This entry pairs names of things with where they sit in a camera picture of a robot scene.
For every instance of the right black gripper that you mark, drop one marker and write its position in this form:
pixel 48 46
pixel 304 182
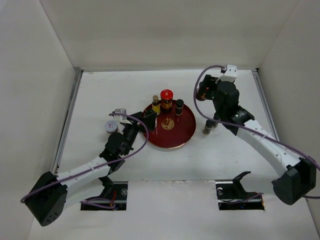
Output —
pixel 212 83

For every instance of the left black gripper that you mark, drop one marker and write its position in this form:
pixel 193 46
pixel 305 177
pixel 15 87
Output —
pixel 149 119

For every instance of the red lid sauce jar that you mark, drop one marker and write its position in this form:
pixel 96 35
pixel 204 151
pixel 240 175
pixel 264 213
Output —
pixel 201 94
pixel 166 96

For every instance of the small yellow label bottle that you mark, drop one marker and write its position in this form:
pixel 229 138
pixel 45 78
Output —
pixel 156 107

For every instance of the black cap spice bottle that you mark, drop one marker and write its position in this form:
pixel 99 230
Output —
pixel 209 125
pixel 179 104

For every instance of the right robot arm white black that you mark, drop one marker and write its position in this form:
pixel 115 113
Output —
pixel 296 172

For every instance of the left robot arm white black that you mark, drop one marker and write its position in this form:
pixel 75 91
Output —
pixel 53 193

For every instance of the round red lacquer tray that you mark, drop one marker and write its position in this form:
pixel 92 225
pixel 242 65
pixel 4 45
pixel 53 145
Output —
pixel 173 131

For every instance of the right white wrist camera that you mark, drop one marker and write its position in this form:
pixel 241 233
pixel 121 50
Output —
pixel 230 74

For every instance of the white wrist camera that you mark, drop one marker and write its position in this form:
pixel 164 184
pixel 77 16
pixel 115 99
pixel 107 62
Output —
pixel 120 115
pixel 230 74

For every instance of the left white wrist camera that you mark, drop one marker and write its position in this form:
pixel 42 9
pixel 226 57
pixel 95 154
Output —
pixel 120 115

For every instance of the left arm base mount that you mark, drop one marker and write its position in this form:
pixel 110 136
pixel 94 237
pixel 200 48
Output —
pixel 113 197

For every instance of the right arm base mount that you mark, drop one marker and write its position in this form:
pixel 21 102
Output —
pixel 231 195

